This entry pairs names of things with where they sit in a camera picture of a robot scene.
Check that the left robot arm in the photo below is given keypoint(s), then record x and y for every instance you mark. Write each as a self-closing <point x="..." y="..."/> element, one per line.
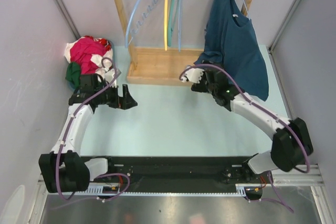
<point x="63" y="169"/>

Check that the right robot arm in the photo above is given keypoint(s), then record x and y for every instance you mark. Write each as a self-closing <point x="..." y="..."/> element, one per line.
<point x="291" y="143"/>

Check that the teal laundry basket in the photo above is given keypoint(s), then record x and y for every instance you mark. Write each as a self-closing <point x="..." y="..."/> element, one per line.
<point x="111" y="60"/>

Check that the blue t-shirt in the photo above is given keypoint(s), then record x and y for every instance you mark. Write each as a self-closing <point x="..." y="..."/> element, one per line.
<point x="230" y="39"/>

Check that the white garment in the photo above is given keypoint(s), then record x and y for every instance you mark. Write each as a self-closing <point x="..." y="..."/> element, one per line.
<point x="106" y="63"/>

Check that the green garment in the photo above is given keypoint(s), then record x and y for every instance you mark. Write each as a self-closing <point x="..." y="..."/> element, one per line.
<point x="73" y="74"/>

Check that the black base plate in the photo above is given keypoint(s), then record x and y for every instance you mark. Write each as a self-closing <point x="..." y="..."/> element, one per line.
<point x="164" y="174"/>

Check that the red patterned garment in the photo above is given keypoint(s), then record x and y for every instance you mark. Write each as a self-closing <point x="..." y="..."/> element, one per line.
<point x="103" y="42"/>

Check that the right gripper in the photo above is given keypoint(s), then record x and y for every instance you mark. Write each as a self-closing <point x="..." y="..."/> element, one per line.
<point x="200" y="87"/>

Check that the wooden clothes rack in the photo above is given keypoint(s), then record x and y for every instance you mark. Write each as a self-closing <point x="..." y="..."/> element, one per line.
<point x="153" y="65"/>

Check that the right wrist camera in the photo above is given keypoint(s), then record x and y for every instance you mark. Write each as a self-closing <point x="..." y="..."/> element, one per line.
<point x="193" y="75"/>

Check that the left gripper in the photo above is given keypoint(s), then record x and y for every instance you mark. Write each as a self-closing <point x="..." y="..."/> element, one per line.
<point x="125" y="102"/>

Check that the teal hanger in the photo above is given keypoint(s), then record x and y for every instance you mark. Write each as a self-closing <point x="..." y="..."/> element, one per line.
<point x="174" y="11"/>

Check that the pink garment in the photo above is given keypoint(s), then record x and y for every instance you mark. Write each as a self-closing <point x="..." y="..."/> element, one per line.
<point x="87" y="53"/>

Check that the white cable duct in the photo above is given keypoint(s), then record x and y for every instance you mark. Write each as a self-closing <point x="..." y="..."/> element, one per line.
<point x="240" y="190"/>

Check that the yellow hanger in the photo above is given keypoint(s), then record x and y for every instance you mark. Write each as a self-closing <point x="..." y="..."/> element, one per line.
<point x="165" y="24"/>

